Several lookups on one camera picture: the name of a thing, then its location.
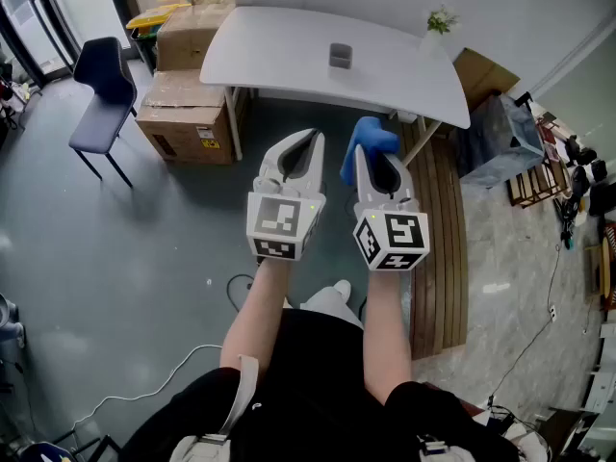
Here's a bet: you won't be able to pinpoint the person's black shirt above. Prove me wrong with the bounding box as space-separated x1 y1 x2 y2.
119 308 521 462

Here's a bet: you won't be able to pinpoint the wooden slatted board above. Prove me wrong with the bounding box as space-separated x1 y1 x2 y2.
401 122 471 360

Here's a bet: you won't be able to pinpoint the person's left forearm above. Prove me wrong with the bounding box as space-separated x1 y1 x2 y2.
219 255 293 374

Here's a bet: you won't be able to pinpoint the person's white trousers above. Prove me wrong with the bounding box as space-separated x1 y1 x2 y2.
300 284 365 329

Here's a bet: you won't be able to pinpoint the blue cloth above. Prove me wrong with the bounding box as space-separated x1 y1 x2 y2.
339 115 401 187

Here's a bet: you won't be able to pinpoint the beige left shoulder strap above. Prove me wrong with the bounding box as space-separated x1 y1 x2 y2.
168 353 261 462

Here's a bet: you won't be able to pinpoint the grey and white robot device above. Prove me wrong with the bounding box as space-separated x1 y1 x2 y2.
0 294 26 351

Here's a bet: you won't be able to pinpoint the black-framed glass door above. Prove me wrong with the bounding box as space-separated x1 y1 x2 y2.
0 0 121 86

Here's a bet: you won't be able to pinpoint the black looped floor cable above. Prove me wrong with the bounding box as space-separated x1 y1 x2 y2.
225 272 256 313

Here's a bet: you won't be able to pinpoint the grey plastic-wrapped crate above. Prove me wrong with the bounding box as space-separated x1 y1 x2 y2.
454 92 548 190

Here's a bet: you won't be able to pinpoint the large taped cardboard box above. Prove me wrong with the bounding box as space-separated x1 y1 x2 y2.
135 68 249 166

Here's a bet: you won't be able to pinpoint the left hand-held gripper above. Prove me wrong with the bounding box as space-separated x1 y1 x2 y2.
245 127 327 263

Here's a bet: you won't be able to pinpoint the dark blue chair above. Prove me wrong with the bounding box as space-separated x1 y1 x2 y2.
67 36 139 190

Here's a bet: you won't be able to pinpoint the beige shoulder strap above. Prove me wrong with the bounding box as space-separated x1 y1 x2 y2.
416 433 456 462
168 353 261 462

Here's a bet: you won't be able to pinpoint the plain brown cardboard box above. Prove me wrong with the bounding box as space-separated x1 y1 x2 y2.
156 1 237 72

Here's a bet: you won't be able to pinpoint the yellow plastic bin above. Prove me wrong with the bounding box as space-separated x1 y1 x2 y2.
125 2 192 31

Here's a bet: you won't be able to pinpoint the beige right shoulder strap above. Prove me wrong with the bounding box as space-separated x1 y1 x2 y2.
416 433 456 462

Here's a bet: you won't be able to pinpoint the white flowers in white vase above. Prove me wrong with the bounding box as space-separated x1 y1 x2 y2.
419 3 461 60

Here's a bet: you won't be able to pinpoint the grey square cup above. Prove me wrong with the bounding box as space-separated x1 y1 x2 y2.
328 42 353 69

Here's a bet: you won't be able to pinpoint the white floor cable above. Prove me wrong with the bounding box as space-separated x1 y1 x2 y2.
71 344 223 432

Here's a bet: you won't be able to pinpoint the small wooden frame rack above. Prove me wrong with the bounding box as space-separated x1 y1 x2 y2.
505 156 572 209

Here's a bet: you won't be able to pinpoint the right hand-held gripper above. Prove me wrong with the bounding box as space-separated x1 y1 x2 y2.
353 143 430 272

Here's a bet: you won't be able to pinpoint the person's right forearm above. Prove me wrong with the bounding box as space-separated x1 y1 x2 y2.
361 267 414 406

